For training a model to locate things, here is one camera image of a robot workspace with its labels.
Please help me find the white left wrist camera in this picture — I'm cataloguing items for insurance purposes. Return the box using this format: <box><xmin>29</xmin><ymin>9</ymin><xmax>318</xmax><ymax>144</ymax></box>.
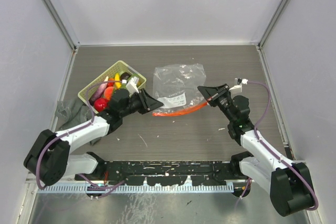
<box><xmin>122</xmin><ymin>80</ymin><xmax>139</xmax><ymax>94</ymax></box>

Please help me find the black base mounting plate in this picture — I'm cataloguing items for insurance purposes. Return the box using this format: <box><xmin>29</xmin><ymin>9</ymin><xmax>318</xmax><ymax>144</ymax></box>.
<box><xmin>85</xmin><ymin>161</ymin><xmax>247</xmax><ymax>186</ymax></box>

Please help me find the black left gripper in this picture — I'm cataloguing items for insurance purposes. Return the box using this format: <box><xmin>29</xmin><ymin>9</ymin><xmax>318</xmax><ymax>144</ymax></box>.
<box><xmin>120</xmin><ymin>88</ymin><xmax>163</xmax><ymax>118</ymax></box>

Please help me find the green toy lettuce leaf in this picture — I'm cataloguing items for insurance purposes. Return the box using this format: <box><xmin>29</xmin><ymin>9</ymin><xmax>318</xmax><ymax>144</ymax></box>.
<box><xmin>127</xmin><ymin>73</ymin><xmax>144</xmax><ymax>88</ymax></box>

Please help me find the orange toy fruit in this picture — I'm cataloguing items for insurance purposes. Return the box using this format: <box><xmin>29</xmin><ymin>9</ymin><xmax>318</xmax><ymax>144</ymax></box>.
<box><xmin>103</xmin><ymin>86</ymin><xmax>114</xmax><ymax>101</ymax></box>

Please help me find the slotted cable duct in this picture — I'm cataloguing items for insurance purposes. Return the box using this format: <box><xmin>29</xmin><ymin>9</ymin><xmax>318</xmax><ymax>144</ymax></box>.
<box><xmin>38</xmin><ymin>182</ymin><xmax>234</xmax><ymax>194</ymax></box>

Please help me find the yellow toy banana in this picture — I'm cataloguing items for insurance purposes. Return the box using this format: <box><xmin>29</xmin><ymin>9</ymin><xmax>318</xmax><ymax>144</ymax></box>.
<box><xmin>114</xmin><ymin>73</ymin><xmax>122</xmax><ymax>89</ymax></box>

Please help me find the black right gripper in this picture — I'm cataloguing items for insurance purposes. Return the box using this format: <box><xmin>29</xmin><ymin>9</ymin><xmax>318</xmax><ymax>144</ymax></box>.
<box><xmin>197</xmin><ymin>84</ymin><xmax>236</xmax><ymax>123</ymax></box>

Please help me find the pale green plastic basket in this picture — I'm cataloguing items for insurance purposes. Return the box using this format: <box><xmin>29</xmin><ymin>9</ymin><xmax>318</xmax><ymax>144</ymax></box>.
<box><xmin>78</xmin><ymin>60</ymin><xmax>147</xmax><ymax>111</ymax></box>

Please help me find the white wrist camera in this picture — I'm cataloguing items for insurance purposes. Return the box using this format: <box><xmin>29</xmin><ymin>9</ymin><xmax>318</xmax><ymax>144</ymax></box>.
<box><xmin>229</xmin><ymin>78</ymin><xmax>248</xmax><ymax>94</ymax></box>
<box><xmin>122</xmin><ymin>80</ymin><xmax>139</xmax><ymax>94</ymax></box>

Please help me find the dark purple toy food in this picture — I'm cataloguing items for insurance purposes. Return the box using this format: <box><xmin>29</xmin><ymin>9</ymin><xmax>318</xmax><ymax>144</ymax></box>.
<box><xmin>120</xmin><ymin>72</ymin><xmax>131</xmax><ymax>81</ymax></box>

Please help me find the aluminium frame rail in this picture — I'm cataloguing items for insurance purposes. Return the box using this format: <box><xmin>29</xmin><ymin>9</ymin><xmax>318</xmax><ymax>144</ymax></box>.
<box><xmin>256</xmin><ymin>45</ymin><xmax>299</xmax><ymax>161</ymax></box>

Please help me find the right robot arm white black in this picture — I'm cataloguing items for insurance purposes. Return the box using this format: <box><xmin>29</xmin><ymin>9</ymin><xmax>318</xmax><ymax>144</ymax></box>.
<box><xmin>198</xmin><ymin>79</ymin><xmax>319</xmax><ymax>217</ymax></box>

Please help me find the clear zip bag orange zipper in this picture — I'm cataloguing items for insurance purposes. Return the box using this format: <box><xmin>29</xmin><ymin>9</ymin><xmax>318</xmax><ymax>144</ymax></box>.
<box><xmin>152</xmin><ymin>63</ymin><xmax>207</xmax><ymax>116</ymax></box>

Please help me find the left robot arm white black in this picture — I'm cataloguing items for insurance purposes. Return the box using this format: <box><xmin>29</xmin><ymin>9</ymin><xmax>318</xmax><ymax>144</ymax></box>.
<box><xmin>24</xmin><ymin>89</ymin><xmax>163</xmax><ymax>189</ymax></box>

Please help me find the red toy apple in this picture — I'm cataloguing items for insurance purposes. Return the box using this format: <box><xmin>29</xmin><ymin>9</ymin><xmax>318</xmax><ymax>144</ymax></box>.
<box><xmin>93</xmin><ymin>98</ymin><xmax>109</xmax><ymax>112</ymax></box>

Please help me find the purple toy eggplant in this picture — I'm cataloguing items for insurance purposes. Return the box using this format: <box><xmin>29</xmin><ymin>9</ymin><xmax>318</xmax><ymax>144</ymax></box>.
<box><xmin>89</xmin><ymin>83</ymin><xmax>107</xmax><ymax>105</ymax></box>

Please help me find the grey cloth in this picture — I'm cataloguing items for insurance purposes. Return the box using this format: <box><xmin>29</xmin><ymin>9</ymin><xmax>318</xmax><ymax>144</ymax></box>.
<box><xmin>55</xmin><ymin>98</ymin><xmax>92</xmax><ymax>131</ymax></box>

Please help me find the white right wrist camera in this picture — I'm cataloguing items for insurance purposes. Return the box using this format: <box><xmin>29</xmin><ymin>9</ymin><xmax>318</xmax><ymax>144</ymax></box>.
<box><xmin>229</xmin><ymin>78</ymin><xmax>248</xmax><ymax>94</ymax></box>

